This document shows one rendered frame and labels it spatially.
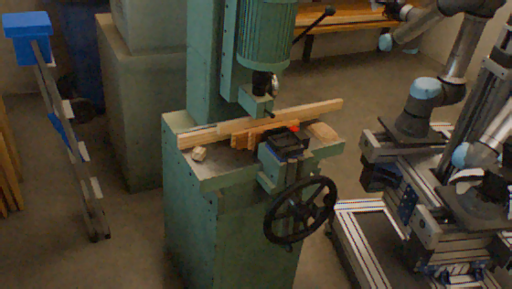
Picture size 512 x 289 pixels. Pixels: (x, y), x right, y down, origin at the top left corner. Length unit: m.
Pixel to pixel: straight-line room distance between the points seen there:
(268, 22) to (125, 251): 1.49
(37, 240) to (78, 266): 0.29
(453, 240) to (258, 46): 0.96
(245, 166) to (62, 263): 1.25
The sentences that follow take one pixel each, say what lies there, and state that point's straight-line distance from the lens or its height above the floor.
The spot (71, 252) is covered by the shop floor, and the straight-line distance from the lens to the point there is 2.41.
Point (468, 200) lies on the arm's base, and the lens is 1.64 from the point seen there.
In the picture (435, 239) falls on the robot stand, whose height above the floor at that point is 0.74.
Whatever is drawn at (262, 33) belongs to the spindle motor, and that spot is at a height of 1.32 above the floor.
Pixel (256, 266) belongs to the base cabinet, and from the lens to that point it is 1.85.
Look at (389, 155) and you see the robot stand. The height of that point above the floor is 0.72.
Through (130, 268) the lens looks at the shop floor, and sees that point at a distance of 2.29.
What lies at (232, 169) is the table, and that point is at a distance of 1.40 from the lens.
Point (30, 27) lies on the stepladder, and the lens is 1.81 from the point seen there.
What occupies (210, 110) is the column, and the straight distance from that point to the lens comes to 1.66.
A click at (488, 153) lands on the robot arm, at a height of 1.16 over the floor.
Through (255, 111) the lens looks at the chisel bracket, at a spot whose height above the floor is 1.04.
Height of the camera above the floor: 1.78
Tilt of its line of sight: 35 degrees down
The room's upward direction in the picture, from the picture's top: 7 degrees clockwise
